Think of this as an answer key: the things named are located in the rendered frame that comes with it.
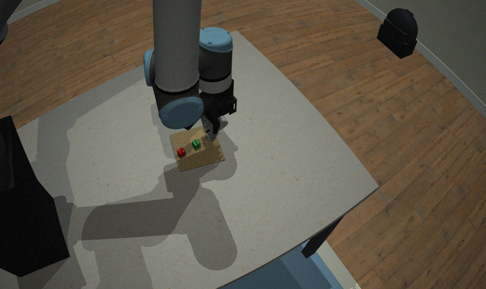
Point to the green die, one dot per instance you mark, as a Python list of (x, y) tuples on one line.
[(196, 144)]

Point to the tan square mat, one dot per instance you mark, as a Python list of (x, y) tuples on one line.
[(210, 151)]

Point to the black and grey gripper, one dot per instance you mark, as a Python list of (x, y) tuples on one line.
[(211, 120)]

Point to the red die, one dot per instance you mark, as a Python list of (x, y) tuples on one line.
[(181, 152)]

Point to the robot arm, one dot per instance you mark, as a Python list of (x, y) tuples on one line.
[(184, 59)]

